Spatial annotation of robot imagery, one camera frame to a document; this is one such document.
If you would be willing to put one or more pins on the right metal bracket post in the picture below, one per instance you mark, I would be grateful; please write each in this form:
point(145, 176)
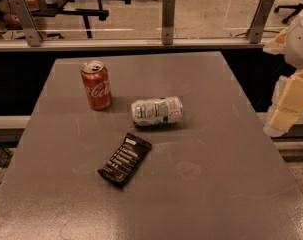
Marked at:
point(255, 31)

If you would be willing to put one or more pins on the metal bracket post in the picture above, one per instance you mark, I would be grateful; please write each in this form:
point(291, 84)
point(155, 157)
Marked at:
point(33, 36)
point(168, 15)
point(255, 31)

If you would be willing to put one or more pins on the middle metal bracket post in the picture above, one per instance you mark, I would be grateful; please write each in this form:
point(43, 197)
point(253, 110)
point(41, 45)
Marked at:
point(168, 15)

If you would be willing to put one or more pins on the red Coca-Cola can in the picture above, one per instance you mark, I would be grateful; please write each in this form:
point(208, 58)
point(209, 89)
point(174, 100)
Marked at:
point(97, 85)

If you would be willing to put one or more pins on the left metal bracket post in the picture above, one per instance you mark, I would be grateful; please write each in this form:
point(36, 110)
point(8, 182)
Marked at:
point(33, 36)

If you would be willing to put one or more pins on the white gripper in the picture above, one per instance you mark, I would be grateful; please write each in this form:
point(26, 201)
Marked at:
point(299, 44)

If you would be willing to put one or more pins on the black background desk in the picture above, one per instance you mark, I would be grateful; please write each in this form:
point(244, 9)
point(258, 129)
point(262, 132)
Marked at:
point(81, 0)

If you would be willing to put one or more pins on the silver 7up can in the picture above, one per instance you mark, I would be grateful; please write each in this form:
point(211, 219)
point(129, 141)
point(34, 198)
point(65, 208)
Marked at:
point(158, 111)

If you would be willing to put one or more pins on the metal railing bar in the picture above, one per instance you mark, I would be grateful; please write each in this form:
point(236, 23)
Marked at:
point(130, 44)

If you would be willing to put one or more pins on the black snack bar wrapper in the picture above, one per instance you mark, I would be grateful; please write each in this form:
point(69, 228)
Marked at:
point(122, 165)

